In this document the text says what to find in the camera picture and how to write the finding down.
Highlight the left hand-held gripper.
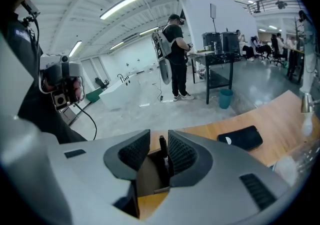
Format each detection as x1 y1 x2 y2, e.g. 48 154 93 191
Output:
38 53 87 112

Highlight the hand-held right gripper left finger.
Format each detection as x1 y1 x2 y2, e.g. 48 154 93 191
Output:
59 129 151 225

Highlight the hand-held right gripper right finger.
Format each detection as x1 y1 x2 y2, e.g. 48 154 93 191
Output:
147 130 296 225

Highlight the brown cardboard box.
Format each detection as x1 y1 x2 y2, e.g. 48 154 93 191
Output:
135 148 174 198

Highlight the black pen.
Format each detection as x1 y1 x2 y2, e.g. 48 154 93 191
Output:
158 134 175 178

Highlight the person's left hand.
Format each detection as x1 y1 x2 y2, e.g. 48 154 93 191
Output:
71 77 83 101

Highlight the ceiling tube light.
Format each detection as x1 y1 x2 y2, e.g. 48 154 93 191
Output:
138 26 160 36
109 41 125 51
68 40 83 58
99 0 142 21

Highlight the black smartphone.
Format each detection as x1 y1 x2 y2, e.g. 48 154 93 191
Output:
216 125 264 152

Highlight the white counter with faucet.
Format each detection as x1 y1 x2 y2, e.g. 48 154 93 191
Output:
98 72 141 110

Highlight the clear bottle with red cap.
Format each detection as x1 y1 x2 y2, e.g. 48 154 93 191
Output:
271 140 320 188

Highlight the blue waste bin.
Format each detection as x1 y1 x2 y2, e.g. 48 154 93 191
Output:
219 88 234 110

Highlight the black side table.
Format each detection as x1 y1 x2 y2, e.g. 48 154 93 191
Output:
190 50 236 105

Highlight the light panel on stand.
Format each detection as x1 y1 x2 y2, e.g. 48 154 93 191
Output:
209 3 218 34

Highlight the black metal railing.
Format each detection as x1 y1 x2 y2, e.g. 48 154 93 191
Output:
246 0 306 15

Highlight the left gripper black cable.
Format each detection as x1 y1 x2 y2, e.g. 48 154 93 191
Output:
74 102 98 141

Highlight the black chest camera mount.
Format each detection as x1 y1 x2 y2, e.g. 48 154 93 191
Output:
19 0 41 45

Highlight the black floor cable with adapter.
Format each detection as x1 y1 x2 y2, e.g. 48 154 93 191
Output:
151 82 165 103

